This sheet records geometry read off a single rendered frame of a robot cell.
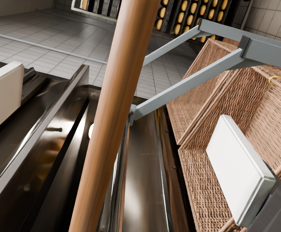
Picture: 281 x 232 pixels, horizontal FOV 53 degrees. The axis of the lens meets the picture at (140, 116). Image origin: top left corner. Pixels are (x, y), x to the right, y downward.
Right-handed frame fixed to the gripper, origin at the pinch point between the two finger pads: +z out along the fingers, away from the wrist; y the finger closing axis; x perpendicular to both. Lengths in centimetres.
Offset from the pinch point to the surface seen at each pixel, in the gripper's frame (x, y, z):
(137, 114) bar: -18.4, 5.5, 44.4
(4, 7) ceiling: -46, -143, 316
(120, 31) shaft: 4.0, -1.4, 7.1
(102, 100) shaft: -2.1, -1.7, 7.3
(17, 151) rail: -41, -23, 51
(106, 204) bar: -18.1, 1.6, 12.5
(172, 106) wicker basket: -51, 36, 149
